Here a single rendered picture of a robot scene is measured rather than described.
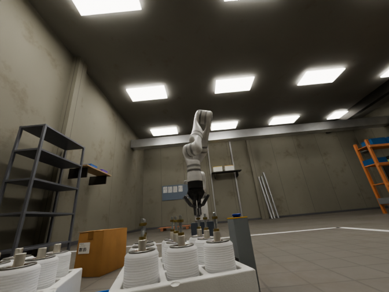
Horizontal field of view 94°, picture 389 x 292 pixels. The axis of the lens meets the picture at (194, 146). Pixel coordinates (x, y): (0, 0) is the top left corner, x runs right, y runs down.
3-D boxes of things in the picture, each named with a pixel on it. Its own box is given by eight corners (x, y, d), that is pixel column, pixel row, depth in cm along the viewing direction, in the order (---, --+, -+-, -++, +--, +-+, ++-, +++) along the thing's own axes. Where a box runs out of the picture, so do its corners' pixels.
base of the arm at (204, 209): (195, 222, 120) (193, 196, 126) (209, 221, 120) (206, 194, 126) (194, 222, 111) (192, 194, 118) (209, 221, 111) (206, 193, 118)
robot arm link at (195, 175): (199, 184, 96) (199, 172, 99) (205, 179, 86) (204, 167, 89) (183, 185, 94) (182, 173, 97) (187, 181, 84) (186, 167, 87)
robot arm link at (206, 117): (213, 111, 120) (208, 148, 125) (199, 109, 122) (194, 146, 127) (212, 110, 111) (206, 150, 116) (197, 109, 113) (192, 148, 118)
